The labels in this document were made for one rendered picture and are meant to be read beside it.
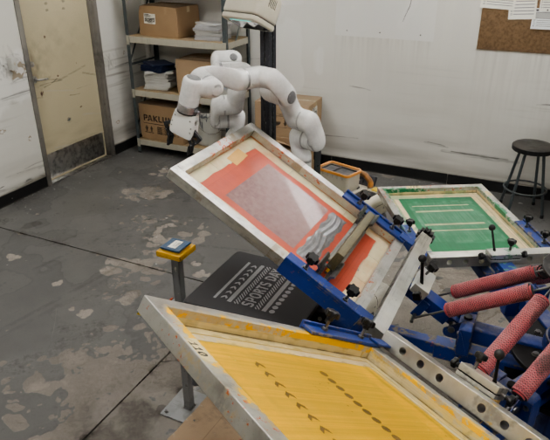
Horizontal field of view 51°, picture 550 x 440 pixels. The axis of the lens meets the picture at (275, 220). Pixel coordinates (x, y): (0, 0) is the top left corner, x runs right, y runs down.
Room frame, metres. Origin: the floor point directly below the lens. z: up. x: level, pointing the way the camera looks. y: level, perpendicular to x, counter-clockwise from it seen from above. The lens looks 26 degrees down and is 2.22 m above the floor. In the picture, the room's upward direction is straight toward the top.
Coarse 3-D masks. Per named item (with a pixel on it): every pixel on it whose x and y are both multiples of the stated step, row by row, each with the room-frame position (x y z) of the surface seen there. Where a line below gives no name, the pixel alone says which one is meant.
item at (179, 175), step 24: (216, 144) 2.05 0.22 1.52; (264, 144) 2.25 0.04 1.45; (192, 168) 1.87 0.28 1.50; (312, 168) 2.20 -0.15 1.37; (192, 192) 1.76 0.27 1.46; (336, 192) 2.12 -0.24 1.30; (216, 216) 1.72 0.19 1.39; (240, 216) 1.72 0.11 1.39; (264, 240) 1.65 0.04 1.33; (384, 264) 1.82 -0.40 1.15
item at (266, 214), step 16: (224, 176) 1.94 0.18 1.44; (240, 176) 1.98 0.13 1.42; (224, 192) 1.86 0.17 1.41; (240, 192) 1.90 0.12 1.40; (256, 192) 1.94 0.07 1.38; (240, 208) 1.81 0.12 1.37; (256, 208) 1.85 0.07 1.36; (272, 208) 1.89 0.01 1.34; (256, 224) 1.76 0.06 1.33; (272, 224) 1.80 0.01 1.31; (288, 224) 1.84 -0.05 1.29; (304, 224) 1.88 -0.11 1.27; (288, 240) 1.76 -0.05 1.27; (304, 240) 1.80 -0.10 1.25; (352, 272) 1.75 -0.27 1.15
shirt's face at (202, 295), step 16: (240, 256) 2.22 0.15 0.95; (256, 256) 2.22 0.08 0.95; (224, 272) 2.08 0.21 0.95; (208, 288) 1.96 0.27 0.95; (208, 304) 1.85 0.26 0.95; (224, 304) 1.85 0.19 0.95; (288, 304) 1.85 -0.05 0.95; (304, 304) 1.85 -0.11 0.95; (272, 320) 1.74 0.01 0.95; (288, 320) 1.74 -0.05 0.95
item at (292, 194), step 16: (256, 160) 2.14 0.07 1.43; (256, 176) 2.03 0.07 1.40; (272, 176) 2.08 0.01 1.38; (288, 176) 2.13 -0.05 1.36; (272, 192) 1.98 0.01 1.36; (288, 192) 2.03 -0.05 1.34; (304, 192) 2.08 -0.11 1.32; (288, 208) 1.94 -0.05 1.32; (304, 208) 1.98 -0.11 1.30; (320, 208) 2.03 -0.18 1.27; (352, 224) 2.02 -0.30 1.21; (336, 240) 1.88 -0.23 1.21; (368, 240) 1.97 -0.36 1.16; (352, 256) 1.84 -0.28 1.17
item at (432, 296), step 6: (408, 294) 1.70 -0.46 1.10; (432, 294) 1.70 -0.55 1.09; (414, 300) 1.69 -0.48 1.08; (420, 300) 1.68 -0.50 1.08; (426, 300) 1.67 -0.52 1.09; (432, 300) 1.67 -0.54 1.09; (438, 300) 1.68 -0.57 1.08; (444, 300) 1.70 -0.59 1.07; (432, 306) 1.66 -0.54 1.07; (438, 306) 1.65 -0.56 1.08; (432, 312) 1.66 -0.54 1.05; (438, 318) 1.65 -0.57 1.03; (444, 318) 1.64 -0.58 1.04
